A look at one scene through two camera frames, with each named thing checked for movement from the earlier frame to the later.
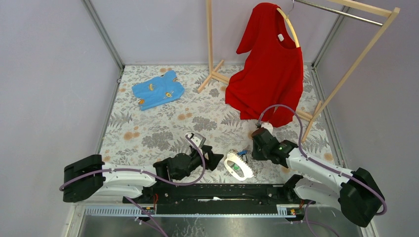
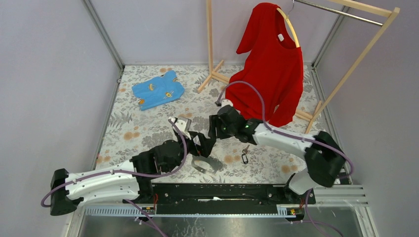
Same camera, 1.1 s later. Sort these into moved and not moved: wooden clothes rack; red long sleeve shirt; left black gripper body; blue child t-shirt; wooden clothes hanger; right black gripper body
Moved: right black gripper body; left black gripper body
Not moved: red long sleeve shirt; wooden clothes hanger; wooden clothes rack; blue child t-shirt
